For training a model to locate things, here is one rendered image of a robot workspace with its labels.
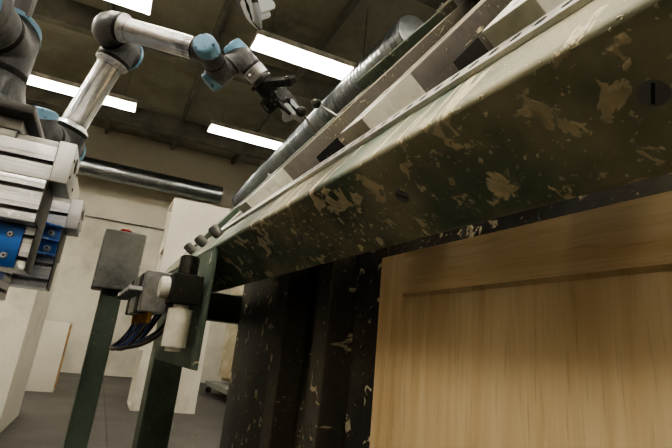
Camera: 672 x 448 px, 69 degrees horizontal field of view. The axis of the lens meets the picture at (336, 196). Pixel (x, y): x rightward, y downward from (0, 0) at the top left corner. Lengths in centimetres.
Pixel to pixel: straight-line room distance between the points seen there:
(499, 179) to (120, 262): 137
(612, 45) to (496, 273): 41
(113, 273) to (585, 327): 135
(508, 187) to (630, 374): 23
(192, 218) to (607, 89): 512
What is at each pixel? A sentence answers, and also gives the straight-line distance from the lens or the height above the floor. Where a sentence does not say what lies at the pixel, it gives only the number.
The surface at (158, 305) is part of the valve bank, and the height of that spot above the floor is 69.
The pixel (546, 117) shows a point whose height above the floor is 79.
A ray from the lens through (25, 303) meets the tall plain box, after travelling 371.
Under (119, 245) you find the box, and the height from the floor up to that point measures 88.
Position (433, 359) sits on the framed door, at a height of 63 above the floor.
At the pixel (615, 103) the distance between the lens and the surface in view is 36.
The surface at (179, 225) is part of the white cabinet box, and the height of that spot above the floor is 177.
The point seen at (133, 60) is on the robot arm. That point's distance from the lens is 198.
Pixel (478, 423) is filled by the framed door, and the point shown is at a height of 56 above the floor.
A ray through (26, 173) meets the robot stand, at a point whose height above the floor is 91.
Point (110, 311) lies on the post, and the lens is 167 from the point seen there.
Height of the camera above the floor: 61
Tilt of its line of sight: 18 degrees up
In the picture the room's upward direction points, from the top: 6 degrees clockwise
